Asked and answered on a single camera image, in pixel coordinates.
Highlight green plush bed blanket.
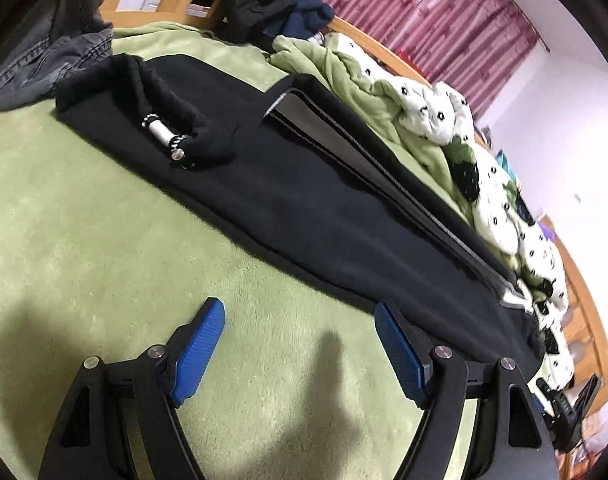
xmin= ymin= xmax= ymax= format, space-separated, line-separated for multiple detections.
xmin=0 ymin=20 xmax=556 ymax=480

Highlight white floral quilt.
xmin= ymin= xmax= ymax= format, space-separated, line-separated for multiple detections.
xmin=323 ymin=32 xmax=575 ymax=389

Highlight black track pants white stripe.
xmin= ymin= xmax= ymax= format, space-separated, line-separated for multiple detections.
xmin=54 ymin=54 xmax=544 ymax=376

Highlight wooden bed frame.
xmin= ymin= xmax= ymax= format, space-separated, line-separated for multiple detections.
xmin=99 ymin=0 xmax=608 ymax=480

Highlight grey denim jeans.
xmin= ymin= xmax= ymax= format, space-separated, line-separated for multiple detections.
xmin=0 ymin=0 xmax=113 ymax=112

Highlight maroon patterned curtain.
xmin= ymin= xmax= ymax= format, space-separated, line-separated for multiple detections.
xmin=321 ymin=0 xmax=541 ymax=118

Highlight navy blue garment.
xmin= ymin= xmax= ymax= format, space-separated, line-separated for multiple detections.
xmin=263 ymin=0 xmax=335 ymax=40

